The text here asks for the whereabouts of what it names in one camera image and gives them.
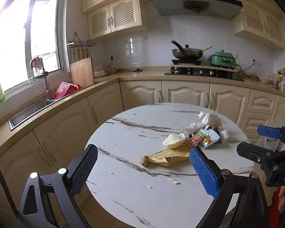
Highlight yellow snack packet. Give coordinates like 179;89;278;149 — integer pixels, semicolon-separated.
139;146;190;167

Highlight cream lattice wall cabinet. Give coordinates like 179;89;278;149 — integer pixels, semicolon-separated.
233;0;285;50
87;0;150;41

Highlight white tissue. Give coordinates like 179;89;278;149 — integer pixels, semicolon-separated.
198;111;226;127

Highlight wooden cutting board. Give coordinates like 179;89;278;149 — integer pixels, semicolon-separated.
70;57;95;88

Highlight small white tissue wad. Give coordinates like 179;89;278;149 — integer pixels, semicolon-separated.
219;129;231;144

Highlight cream wrapper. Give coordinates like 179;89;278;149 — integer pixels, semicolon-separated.
162;133;186;148

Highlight silver yellow packet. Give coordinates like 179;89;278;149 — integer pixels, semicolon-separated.
199;128;221;149

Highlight black power cable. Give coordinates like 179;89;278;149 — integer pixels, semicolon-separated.
107;56;143;73

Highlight stack of white dishes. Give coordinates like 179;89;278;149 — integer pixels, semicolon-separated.
93;65;108;78

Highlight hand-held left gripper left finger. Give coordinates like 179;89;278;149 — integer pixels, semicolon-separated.
17;144;99;228

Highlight black induction cooker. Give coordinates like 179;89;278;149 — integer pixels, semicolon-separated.
171;59;203;66

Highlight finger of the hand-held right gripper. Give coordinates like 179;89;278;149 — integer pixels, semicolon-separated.
236;142;273;165
257;125;285;140

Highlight range hood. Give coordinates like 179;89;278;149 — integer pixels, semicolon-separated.
148;0;243;21

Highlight red plastic basket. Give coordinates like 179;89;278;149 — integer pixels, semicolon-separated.
53;82;82;99

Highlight dark wok with lid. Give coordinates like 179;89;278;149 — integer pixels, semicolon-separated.
170;40;203;61

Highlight black gas stove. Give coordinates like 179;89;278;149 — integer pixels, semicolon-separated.
164;68;245;82

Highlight black appliance cable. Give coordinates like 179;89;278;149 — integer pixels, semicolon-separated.
237;59;260;81

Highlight clear plastic bag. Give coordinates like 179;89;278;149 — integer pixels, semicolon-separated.
180;122;206;136

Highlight steel kitchen faucet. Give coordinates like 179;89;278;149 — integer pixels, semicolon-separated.
30;56;51;99

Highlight group of condiment bottles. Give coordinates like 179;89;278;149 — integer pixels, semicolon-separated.
275;66;285;93

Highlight person's red clothing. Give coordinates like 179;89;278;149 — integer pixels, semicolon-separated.
268;189;283;220

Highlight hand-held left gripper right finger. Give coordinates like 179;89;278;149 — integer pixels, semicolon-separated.
189;146;269;228

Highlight steel sink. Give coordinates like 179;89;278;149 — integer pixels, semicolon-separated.
8;98;60;131

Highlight sliding window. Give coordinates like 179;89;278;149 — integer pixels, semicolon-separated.
0;0;69;95

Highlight green electric pot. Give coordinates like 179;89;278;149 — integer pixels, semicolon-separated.
208;50;241;67

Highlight hanging utensil rack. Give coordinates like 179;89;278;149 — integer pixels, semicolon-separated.
67;32;98;61

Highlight red checkered packet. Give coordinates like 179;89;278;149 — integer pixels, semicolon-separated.
182;129;211;150

